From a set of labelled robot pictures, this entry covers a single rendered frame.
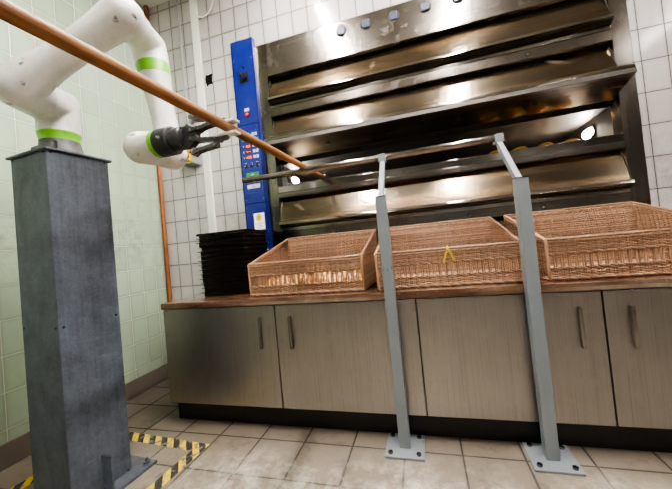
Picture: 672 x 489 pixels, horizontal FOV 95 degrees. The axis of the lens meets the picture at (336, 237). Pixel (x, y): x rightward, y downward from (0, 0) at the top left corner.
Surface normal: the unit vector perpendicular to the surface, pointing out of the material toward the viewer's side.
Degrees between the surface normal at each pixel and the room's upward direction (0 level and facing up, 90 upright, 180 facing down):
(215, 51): 90
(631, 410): 90
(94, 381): 90
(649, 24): 90
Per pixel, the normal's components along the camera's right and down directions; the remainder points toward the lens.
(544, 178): -0.29, -0.34
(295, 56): -0.27, 0.00
